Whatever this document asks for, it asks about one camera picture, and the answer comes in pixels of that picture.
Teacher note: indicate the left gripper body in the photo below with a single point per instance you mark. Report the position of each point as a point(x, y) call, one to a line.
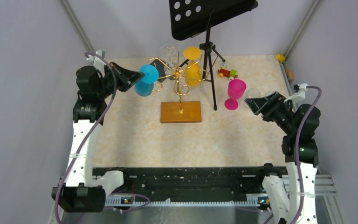
point(108, 81)

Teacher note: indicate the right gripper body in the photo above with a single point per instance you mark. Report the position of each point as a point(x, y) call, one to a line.
point(279, 113)

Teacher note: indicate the clear front wine glass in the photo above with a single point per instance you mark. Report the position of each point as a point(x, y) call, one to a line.
point(250, 93)

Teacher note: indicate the blue plastic wine glass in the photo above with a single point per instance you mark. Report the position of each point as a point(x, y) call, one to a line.
point(145, 85)

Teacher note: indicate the pink plastic wine glass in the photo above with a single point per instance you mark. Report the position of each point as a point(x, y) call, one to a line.
point(235, 91)

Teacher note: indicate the yellow plastic wine glass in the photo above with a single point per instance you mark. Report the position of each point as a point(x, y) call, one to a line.
point(192, 75)

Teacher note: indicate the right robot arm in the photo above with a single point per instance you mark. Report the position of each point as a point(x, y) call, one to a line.
point(295, 205)

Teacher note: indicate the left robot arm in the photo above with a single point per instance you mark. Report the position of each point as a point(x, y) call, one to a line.
point(79, 191)

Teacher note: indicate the clear back wine glass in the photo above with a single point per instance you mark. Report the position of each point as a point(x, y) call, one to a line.
point(171, 52)

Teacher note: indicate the gold wine glass rack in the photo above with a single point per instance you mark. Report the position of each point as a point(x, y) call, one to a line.
point(180, 111)

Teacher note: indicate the brown wooden block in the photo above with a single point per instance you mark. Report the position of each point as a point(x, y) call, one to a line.
point(290, 74)

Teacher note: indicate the colourful toy train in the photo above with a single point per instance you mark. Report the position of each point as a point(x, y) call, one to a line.
point(230, 74)

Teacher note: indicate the yellow corner clip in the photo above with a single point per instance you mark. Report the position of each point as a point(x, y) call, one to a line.
point(280, 58)

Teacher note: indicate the black music stand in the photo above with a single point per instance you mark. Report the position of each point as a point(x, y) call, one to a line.
point(190, 18)

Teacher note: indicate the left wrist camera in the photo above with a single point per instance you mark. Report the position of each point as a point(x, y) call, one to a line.
point(97, 62)

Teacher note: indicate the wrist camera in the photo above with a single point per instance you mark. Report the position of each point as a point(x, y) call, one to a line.
point(299, 95)
point(97, 62)

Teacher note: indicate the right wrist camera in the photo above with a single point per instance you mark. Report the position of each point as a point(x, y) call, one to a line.
point(299, 95)

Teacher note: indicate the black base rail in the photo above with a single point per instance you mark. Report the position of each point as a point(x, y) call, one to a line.
point(224, 186)

